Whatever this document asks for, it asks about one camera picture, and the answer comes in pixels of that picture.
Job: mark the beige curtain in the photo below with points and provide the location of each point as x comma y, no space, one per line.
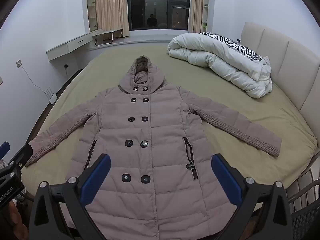
110,7
196,5

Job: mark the white router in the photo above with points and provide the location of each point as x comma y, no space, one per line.
52,97

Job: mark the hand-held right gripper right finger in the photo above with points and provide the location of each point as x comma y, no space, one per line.
226,180

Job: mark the white floating desk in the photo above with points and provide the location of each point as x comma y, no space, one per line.
67,46

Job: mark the pink padded hooded coat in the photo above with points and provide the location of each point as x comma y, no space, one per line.
162,135

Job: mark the small folding table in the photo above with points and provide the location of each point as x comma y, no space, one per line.
107,33

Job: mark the black mesh chair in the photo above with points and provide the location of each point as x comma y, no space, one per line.
306,215

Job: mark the dark framed window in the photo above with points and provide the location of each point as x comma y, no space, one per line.
160,5

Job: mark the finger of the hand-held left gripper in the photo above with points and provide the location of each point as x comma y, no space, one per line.
21,155
4,150

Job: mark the white wall socket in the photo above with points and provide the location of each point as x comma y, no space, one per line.
19,63

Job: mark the white folded duvet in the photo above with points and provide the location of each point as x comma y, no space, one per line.
225,62

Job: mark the bed with olive sheet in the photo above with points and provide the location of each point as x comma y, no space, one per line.
225,105

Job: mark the beige padded headboard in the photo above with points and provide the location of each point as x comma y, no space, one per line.
287,62

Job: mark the white wall shelf unit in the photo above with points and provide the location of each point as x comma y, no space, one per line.
91,10
205,5

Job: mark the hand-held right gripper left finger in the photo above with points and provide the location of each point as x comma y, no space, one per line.
96,180

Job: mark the zebra striped pillow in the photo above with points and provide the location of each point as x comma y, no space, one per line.
240,46

